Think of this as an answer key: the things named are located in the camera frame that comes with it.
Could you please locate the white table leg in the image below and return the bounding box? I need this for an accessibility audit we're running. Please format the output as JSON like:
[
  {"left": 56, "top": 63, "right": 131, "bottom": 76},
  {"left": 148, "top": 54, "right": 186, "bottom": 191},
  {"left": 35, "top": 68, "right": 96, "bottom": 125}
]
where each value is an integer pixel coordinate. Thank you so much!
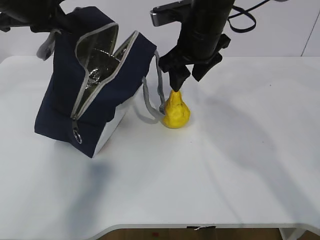
[{"left": 279, "top": 228, "right": 306, "bottom": 240}]

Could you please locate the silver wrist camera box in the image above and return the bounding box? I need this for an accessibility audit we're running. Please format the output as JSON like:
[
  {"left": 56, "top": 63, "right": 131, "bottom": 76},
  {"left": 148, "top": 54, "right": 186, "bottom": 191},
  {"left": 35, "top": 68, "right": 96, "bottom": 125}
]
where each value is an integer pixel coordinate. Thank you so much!
[{"left": 150, "top": 0, "right": 193, "bottom": 27}]

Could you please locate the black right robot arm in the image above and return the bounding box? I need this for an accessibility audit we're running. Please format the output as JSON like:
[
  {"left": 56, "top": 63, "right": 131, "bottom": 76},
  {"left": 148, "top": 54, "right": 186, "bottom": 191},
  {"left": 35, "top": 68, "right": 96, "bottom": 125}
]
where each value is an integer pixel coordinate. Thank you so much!
[{"left": 159, "top": 0, "right": 234, "bottom": 92}]

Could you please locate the yellow pear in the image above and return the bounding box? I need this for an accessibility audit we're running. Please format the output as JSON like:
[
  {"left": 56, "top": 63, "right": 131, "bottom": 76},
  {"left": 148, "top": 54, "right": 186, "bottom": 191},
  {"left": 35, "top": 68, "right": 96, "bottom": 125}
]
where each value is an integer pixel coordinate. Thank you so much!
[{"left": 162, "top": 90, "right": 191, "bottom": 129}]

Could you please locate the black cable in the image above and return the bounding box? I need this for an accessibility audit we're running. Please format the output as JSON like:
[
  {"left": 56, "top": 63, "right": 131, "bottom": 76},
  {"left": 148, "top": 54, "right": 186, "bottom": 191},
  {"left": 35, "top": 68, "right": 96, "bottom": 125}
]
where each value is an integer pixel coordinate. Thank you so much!
[{"left": 226, "top": 0, "right": 272, "bottom": 33}]

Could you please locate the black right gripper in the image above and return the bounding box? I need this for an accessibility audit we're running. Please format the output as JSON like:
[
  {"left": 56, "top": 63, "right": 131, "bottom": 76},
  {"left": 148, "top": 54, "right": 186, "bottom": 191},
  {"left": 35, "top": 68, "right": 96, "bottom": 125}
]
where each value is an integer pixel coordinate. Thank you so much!
[{"left": 159, "top": 23, "right": 231, "bottom": 92}]

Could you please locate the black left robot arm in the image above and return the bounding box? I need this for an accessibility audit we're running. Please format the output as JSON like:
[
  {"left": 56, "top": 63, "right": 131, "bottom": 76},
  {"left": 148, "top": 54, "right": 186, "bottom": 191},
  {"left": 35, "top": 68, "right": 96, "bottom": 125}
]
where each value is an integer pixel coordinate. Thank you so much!
[{"left": 0, "top": 0, "right": 80, "bottom": 33}]

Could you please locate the navy lunch bag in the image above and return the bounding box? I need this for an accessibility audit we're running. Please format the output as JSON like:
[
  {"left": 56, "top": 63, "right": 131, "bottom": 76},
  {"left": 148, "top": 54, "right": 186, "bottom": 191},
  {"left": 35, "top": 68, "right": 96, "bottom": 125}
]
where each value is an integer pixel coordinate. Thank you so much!
[{"left": 34, "top": 6, "right": 164, "bottom": 158}]

